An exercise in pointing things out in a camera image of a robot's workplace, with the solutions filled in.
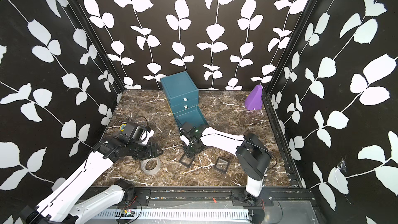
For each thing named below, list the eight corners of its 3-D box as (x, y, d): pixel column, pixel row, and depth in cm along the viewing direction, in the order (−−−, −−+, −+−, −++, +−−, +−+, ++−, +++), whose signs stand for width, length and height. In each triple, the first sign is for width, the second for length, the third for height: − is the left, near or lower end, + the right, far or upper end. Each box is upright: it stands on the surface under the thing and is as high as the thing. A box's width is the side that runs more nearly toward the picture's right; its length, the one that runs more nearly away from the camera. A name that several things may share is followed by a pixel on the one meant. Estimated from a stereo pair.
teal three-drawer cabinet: (175, 123, 103) (169, 102, 86) (166, 100, 117) (160, 77, 100) (199, 114, 108) (199, 92, 91) (188, 93, 122) (186, 70, 104)
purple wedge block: (245, 110, 112) (252, 91, 97) (244, 102, 116) (250, 84, 102) (260, 110, 112) (269, 91, 97) (258, 103, 117) (266, 84, 102)
